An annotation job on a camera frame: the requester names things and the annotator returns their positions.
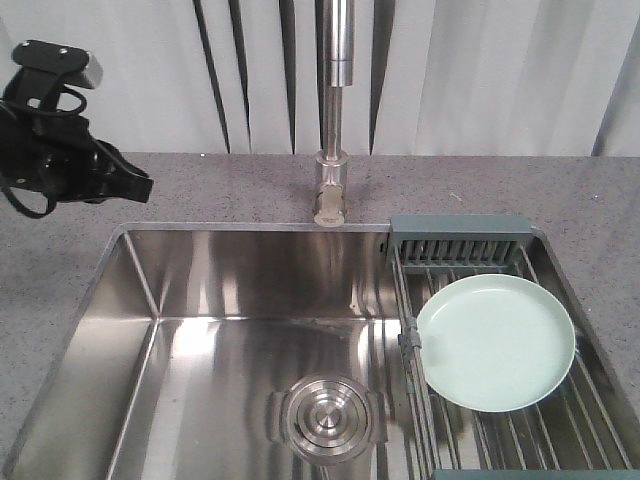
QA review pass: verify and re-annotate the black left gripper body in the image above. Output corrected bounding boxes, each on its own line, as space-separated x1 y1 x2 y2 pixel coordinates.
1 67 107 203

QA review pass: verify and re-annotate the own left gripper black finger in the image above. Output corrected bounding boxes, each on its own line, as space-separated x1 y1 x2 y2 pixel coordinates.
97 140 153 202

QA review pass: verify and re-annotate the light green round plate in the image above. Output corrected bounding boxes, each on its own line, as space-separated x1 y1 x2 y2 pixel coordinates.
416 274 577 413

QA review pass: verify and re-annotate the metal dish drying rack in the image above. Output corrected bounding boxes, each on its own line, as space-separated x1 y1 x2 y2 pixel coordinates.
386 214 639 479

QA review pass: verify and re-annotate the white pleated curtain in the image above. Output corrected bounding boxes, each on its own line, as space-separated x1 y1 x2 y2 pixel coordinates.
1 1 639 157

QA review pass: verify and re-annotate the stainless steel sink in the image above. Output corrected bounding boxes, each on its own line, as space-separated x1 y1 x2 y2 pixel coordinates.
4 224 421 479

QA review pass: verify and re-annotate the steel faucet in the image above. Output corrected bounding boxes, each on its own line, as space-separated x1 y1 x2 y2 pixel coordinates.
314 0 355 228

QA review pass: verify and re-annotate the sink drain strainer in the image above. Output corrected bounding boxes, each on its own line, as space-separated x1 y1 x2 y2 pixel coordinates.
266 374 388 466

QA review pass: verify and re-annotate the black left camera cable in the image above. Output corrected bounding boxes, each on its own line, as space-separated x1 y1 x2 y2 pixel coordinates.
0 87 89 219

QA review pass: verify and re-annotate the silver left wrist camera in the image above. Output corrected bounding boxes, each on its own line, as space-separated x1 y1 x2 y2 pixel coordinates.
11 39 104 89

